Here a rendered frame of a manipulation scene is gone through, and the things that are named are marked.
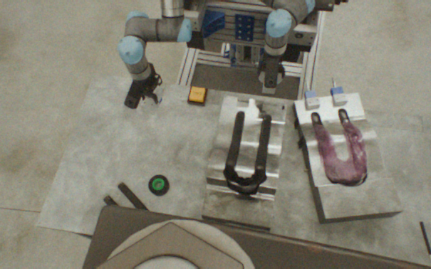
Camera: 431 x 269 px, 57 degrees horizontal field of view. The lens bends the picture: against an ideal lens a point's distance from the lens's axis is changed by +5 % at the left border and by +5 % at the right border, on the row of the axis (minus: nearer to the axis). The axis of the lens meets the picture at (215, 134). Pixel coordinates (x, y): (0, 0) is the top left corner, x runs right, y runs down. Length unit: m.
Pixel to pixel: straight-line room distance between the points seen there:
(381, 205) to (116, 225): 1.27
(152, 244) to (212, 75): 2.24
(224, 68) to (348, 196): 1.31
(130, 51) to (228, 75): 1.28
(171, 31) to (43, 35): 2.01
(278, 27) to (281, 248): 1.04
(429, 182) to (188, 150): 0.93
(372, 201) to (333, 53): 1.57
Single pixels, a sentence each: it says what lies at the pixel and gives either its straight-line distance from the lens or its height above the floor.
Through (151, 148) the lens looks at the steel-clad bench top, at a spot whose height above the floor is 0.80.
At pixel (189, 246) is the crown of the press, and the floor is 2.04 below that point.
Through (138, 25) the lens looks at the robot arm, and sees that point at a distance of 1.32.
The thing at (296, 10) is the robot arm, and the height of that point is 1.28.
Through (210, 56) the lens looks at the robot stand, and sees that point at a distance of 2.50.
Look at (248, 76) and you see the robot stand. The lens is 2.43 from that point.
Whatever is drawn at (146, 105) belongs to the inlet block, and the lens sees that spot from 1.53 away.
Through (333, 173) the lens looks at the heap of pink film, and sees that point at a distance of 1.49.
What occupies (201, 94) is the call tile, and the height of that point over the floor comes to 0.84.
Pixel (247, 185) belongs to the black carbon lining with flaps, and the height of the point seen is 0.88.
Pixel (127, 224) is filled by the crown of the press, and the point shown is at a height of 2.01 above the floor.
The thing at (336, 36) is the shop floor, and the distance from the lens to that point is 2.94.
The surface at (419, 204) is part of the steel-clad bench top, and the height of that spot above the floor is 0.80.
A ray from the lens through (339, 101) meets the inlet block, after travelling 1.63.
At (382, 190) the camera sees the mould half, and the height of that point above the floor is 0.91.
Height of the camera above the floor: 2.27
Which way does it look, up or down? 66 degrees down
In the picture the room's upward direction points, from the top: 8 degrees counter-clockwise
